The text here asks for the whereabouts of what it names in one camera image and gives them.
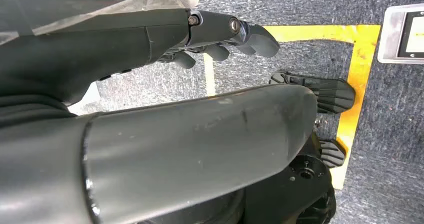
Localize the black ridged robot foot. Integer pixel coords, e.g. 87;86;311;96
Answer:
245;71;356;224

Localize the yellow floor tape marking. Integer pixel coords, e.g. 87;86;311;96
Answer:
263;24;382;190

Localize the metal floor plate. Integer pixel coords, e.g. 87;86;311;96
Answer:
377;3;424;64

